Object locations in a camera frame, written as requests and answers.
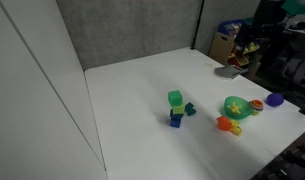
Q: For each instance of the orange animal toy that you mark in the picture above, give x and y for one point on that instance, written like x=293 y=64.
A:
x=223 y=123

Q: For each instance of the green plastic bowl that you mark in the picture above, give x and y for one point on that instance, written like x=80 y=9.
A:
x=240 y=113

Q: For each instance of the brown toy box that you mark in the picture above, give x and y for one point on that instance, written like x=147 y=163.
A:
x=220 y=46

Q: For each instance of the dark blue toy block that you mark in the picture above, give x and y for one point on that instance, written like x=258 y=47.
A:
x=175 y=123
x=176 y=116

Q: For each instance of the black office chair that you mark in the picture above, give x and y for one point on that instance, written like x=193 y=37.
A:
x=297 y=71

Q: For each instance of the black stand pole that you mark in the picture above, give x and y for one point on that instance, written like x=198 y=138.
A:
x=197 y=23

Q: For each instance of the grey metal mounting plate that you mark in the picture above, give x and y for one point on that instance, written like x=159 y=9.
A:
x=229 y=71

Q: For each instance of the yellow-green toy block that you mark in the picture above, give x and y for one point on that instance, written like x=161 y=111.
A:
x=178 y=108

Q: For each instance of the purple spiky ball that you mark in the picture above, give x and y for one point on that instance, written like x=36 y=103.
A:
x=275 y=99

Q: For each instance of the teal animal toy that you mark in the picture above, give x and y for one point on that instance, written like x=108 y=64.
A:
x=190 y=109

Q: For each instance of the green toy block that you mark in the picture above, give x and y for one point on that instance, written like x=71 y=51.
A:
x=175 y=98

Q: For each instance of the yellow spiky toy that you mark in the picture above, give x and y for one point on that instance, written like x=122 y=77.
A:
x=234 y=107

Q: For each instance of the blue storage bin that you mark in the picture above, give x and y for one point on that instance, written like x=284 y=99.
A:
x=230 y=26

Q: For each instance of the rainbow stacking cups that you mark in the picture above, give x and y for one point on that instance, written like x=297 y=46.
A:
x=256 y=105

